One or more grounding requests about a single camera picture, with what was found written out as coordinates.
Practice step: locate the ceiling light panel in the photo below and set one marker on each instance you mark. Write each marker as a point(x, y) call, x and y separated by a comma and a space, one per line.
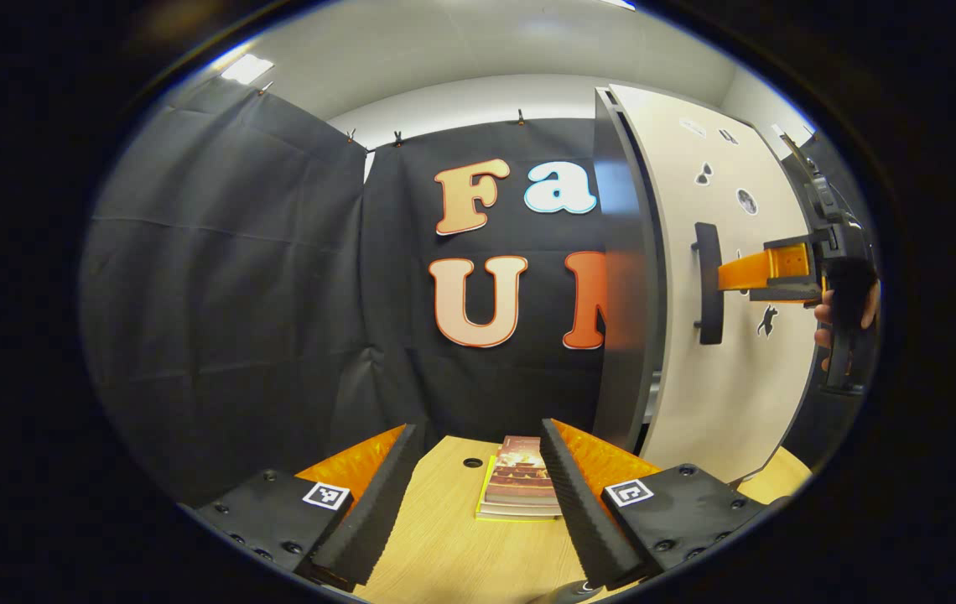
point(622, 4)
point(247, 69)

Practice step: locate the beige cabinet door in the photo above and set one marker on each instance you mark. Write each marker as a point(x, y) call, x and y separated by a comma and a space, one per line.
point(696, 403)

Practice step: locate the black backdrop cloth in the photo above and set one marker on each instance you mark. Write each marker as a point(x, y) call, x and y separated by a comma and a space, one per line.
point(235, 294)

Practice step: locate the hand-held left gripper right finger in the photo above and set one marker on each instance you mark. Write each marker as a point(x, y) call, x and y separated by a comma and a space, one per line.
point(583, 512)

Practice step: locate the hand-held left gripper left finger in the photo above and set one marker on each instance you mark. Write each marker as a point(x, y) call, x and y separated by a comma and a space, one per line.
point(373, 512)

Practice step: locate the silver bottle with red label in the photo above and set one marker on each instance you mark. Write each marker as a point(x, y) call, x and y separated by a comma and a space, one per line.
point(583, 587)

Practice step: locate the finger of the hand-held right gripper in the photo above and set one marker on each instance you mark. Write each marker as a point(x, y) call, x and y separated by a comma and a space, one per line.
point(746, 270)

